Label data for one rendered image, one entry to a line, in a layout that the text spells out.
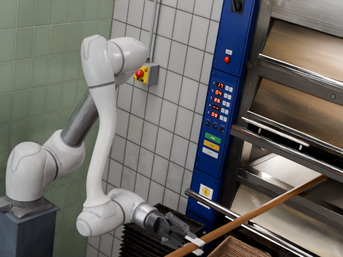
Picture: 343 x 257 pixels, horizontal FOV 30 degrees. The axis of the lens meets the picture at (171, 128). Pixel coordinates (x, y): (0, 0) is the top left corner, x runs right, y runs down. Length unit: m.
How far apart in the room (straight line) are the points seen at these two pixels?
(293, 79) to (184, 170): 0.78
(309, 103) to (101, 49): 0.92
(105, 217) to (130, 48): 0.64
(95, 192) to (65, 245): 1.45
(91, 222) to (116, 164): 1.24
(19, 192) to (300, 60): 1.27
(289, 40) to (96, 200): 1.05
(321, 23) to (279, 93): 0.36
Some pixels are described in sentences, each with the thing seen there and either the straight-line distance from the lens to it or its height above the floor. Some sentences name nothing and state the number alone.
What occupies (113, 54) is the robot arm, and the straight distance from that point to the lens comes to 2.36.
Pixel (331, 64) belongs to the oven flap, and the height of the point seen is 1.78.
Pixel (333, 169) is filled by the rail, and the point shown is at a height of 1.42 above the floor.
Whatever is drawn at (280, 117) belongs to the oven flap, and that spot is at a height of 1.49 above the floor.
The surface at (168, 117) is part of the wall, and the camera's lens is 3.16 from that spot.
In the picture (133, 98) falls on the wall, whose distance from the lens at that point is 3.30.
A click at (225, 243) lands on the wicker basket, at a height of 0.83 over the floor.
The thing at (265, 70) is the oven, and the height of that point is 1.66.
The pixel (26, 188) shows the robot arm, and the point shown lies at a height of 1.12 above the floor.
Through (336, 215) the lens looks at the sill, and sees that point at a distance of 2.78.
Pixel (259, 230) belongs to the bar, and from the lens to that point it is 2.53.
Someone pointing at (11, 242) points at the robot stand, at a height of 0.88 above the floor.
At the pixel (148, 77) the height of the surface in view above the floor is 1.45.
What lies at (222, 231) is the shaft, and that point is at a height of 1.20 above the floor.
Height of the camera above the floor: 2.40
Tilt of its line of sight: 22 degrees down
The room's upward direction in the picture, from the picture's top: 9 degrees clockwise
